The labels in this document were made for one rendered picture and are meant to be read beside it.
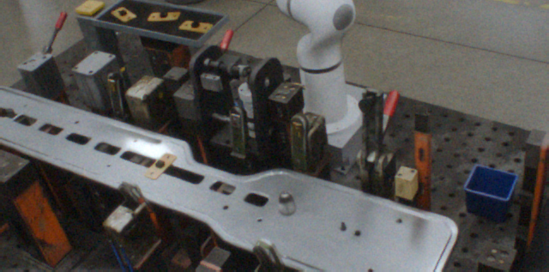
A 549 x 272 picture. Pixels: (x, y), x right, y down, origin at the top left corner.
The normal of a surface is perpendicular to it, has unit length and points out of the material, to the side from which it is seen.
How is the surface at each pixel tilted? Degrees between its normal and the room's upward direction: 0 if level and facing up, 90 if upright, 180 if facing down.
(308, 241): 0
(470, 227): 0
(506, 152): 0
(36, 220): 90
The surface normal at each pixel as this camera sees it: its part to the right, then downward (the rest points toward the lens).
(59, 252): 0.84, 0.22
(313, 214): -0.15, -0.78
